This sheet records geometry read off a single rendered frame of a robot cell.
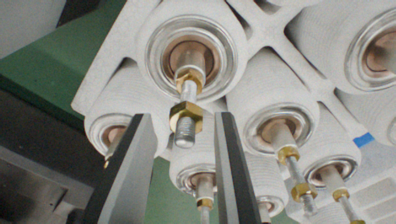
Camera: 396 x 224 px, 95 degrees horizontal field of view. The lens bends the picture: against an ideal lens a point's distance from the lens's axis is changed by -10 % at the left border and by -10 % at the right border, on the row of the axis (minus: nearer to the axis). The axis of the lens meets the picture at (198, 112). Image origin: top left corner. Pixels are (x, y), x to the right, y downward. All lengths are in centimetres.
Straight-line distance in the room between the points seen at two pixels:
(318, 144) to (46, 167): 48
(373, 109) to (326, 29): 12
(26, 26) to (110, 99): 10
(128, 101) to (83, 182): 32
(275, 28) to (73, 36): 39
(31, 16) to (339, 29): 27
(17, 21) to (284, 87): 25
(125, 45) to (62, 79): 33
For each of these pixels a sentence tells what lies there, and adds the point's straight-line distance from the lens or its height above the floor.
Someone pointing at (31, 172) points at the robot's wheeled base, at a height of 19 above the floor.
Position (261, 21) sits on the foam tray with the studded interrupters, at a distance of 24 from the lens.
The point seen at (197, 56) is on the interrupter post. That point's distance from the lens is 16.
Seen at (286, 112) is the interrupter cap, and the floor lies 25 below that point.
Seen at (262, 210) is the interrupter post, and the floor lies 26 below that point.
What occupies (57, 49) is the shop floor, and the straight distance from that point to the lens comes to 53.
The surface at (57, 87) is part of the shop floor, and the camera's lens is 59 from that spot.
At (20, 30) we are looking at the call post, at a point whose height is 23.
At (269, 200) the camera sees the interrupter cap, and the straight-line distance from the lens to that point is 34.
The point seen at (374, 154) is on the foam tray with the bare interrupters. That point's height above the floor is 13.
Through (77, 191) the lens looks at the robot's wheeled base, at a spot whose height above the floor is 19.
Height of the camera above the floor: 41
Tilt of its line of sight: 53 degrees down
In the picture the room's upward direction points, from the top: 179 degrees counter-clockwise
